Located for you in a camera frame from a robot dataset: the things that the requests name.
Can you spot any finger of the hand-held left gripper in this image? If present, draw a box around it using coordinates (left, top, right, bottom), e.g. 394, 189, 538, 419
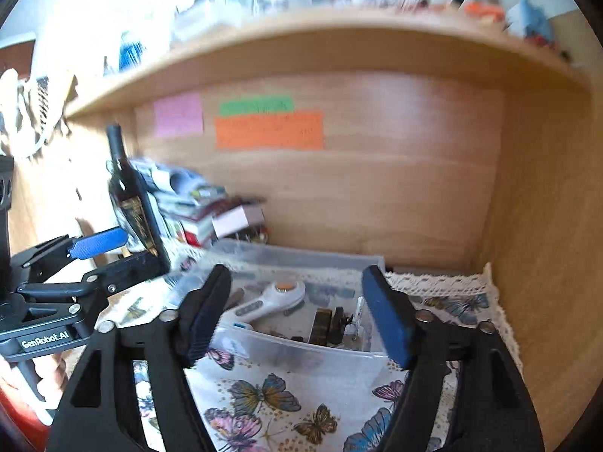
9, 227, 129, 269
16, 250, 170, 299

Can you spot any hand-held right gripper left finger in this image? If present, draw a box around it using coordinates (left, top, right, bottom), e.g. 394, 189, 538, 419
47, 264, 233, 452

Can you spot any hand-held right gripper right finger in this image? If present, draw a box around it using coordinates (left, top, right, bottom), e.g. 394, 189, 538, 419
362, 265, 547, 452

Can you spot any bunch of keys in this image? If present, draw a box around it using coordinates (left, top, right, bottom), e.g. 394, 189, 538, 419
347, 296, 370, 342

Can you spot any brown rectangular block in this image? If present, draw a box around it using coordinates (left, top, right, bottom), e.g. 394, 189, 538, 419
308, 308, 331, 344

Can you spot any white round-headed handheld device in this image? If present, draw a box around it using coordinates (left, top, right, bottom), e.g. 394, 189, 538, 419
221, 280, 307, 328

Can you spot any clear plastic box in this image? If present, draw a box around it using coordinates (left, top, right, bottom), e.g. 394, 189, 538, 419
179, 238, 415, 387

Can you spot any person's left hand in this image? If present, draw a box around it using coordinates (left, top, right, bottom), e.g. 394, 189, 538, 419
0, 353, 67, 392

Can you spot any dark wine bottle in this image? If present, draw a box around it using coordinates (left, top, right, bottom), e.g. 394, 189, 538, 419
106, 124, 171, 269

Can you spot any red and white small carton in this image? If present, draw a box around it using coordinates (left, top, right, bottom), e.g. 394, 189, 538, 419
181, 226, 215, 248

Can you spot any stack of magazines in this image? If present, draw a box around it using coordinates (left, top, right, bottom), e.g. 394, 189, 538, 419
129, 157, 265, 246

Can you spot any butterfly print tablecloth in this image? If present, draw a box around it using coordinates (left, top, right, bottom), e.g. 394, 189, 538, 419
96, 240, 523, 452

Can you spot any red fabric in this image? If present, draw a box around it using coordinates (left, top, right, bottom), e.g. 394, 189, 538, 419
0, 377, 50, 452

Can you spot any pink sticky note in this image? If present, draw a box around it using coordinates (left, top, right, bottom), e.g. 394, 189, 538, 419
153, 93, 204, 139

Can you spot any white fluffy item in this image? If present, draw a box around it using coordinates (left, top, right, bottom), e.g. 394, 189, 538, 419
0, 70, 34, 151

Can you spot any orange sticky note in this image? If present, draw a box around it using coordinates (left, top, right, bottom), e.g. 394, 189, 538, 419
214, 111, 326, 151

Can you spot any green sticky note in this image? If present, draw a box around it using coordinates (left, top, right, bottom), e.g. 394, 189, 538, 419
218, 96, 294, 116

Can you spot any translucent white case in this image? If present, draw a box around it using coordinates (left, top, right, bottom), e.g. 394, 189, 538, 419
172, 0, 241, 45

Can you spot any wooden shelf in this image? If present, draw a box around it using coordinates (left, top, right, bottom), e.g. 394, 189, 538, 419
63, 7, 589, 121

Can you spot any pile of small stationery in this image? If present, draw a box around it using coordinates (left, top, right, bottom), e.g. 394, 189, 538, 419
349, 0, 573, 57

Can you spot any blue and white small box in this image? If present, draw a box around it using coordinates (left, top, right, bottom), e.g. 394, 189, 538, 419
506, 0, 554, 41

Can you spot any black beaded strap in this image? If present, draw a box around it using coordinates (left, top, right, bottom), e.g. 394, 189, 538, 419
33, 75, 54, 144

